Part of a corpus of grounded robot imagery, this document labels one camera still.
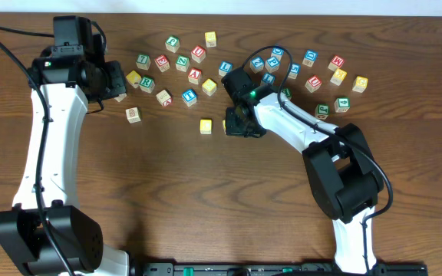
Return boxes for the green letter R block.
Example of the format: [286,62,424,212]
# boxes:
[140,76,155,94]

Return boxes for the yellow letter C block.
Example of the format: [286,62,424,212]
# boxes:
[200,119,213,135]

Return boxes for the blue letter L block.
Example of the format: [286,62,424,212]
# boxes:
[218,61,233,77]

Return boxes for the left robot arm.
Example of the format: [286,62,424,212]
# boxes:
[0,45,137,275]

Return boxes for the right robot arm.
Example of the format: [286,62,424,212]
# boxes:
[225,84,391,274]

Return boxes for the green letter V block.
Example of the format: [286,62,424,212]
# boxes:
[114,93,127,102]

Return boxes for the yellow letter K block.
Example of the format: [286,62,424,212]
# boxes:
[126,71,142,88]

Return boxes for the natural wooden picture block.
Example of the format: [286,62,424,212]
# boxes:
[125,107,141,123]

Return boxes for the green number 7 block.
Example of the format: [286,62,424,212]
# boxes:
[136,54,151,71]

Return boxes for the yellow block centre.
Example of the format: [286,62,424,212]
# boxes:
[202,78,217,96]

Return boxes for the natural block red edge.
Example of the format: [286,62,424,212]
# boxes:
[156,90,173,107]

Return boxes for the red letter E block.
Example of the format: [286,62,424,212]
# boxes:
[154,54,170,72]

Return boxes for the green letter B block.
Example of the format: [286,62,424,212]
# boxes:
[282,87,292,100]

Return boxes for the blue letter T block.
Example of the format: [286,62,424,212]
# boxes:
[182,89,197,107]

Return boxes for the blue number 2 block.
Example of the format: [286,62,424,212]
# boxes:
[249,56,264,74]

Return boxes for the blue letter P block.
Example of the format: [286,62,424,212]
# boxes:
[265,57,280,73]

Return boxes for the red letter A block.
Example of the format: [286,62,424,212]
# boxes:
[188,67,202,84]

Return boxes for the green letter J block top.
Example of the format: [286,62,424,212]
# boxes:
[165,35,180,53]

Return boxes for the green letter j block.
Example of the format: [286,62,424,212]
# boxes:
[165,35,180,53]
[315,104,329,120]

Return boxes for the green letter Z block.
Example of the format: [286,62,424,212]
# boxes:
[176,55,190,72]

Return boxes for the blue number 5 block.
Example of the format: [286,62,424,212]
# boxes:
[288,63,301,79]

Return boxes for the blue letter D block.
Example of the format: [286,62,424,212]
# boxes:
[271,47,284,61]

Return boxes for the red letter U block left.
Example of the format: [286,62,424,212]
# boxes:
[191,45,206,64]

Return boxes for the red letter u block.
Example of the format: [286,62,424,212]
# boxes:
[191,45,206,64]
[305,75,322,93]

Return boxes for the green letter J block right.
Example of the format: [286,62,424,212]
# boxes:
[315,104,329,120]

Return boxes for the red letter U block right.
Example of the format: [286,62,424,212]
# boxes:
[305,75,322,93]

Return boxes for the yellow block top row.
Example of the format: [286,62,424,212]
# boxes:
[205,31,217,48]

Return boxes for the green number 4 block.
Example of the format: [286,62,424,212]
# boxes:
[334,97,351,113]

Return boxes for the yellow letter X block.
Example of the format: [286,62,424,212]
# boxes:
[330,68,347,86]

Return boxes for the red letter M block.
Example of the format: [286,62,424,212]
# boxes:
[328,55,345,71]

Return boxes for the yellow block far right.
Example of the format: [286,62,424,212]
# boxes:
[352,76,368,93]

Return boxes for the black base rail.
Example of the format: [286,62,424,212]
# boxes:
[129,262,428,276]

